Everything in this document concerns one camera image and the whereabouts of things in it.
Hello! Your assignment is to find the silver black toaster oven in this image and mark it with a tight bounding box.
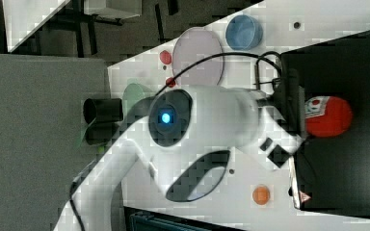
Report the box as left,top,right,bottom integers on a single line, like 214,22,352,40
281,31,370,218

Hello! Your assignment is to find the large red toy strawberry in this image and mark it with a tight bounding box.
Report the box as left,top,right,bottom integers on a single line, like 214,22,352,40
159,50,172,64

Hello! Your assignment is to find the small red toy strawberry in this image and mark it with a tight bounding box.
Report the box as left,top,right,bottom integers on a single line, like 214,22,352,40
166,77,176,88

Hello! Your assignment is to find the blue bowl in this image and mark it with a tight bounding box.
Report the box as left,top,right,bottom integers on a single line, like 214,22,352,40
225,14,263,51

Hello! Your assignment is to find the small black cylinder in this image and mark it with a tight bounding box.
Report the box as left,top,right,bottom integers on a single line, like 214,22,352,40
84,123,119,145

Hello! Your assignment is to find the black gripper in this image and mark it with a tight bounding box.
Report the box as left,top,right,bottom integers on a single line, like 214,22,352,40
273,68,306,137

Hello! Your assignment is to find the round lilac plate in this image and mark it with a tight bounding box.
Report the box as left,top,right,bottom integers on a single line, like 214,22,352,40
172,27,224,86

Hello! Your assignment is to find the red ketchup bottle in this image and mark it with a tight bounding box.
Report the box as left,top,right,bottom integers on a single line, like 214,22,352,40
304,96,353,138

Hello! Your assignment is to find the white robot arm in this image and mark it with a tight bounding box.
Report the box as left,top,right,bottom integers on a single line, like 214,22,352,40
53,86,304,231

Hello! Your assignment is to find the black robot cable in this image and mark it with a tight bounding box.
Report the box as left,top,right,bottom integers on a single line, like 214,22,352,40
153,51,283,97

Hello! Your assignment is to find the orange toy fruit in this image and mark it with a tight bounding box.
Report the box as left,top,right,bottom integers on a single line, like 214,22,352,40
252,186,270,205

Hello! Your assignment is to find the black cylinder stand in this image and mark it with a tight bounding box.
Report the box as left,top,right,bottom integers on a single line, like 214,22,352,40
83,98,123,124

